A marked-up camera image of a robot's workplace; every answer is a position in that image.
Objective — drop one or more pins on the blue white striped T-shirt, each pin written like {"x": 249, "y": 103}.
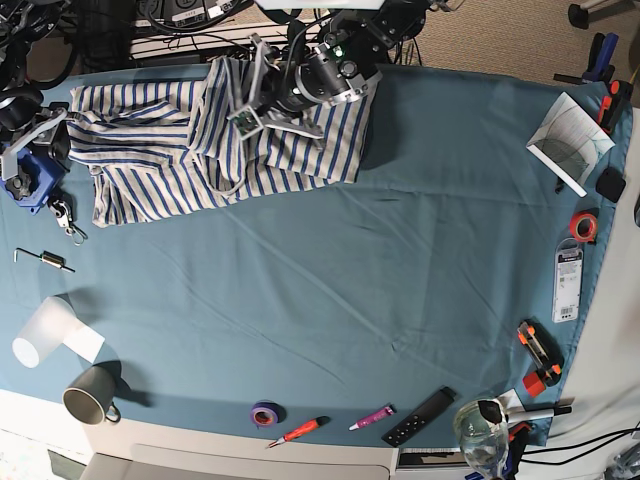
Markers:
{"x": 163, "y": 149}

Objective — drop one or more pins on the black square pad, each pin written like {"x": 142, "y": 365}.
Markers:
{"x": 610, "y": 184}

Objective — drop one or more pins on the clear wine glass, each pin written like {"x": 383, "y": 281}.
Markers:
{"x": 480, "y": 428}

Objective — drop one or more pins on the red screwdriver pen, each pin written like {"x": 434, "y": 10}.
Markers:
{"x": 300, "y": 431}

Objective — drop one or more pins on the steel hex key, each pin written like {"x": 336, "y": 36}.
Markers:
{"x": 20, "y": 252}

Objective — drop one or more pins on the teal table cloth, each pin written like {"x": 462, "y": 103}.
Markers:
{"x": 332, "y": 302}

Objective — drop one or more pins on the black marker pen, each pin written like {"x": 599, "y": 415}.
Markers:
{"x": 514, "y": 417}

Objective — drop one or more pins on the orange black bar clamp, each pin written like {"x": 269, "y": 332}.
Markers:
{"x": 547, "y": 358}

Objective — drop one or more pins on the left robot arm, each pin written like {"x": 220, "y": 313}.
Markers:
{"x": 331, "y": 61}

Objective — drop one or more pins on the red tape roll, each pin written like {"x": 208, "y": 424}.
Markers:
{"x": 583, "y": 227}

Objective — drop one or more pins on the orange black spring clamp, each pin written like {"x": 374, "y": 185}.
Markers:
{"x": 613, "y": 103}

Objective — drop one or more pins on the purple tape roll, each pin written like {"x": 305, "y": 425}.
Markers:
{"x": 264, "y": 414}

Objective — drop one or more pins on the metal keyring clip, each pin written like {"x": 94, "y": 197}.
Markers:
{"x": 62, "y": 211}

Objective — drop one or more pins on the clear blister pack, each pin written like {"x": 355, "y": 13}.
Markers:
{"x": 568, "y": 262}

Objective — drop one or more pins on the black remote control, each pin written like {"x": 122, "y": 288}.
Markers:
{"x": 422, "y": 416}

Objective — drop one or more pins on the blue block with black knob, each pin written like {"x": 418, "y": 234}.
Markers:
{"x": 38, "y": 176}

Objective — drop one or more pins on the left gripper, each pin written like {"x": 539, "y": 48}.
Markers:
{"x": 274, "y": 104}

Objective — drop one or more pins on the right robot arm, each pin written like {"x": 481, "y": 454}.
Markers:
{"x": 22, "y": 24}

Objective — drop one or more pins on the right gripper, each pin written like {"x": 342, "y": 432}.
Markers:
{"x": 37, "y": 129}

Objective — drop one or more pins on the white grey notebook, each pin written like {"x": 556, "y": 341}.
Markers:
{"x": 570, "y": 143}

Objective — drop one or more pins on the blue black clamp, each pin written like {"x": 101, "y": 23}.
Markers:
{"x": 599, "y": 66}

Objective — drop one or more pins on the pink glue tube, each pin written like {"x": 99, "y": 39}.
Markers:
{"x": 384, "y": 412}

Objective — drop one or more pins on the grey ceramic mug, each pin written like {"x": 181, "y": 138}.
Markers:
{"x": 89, "y": 398}

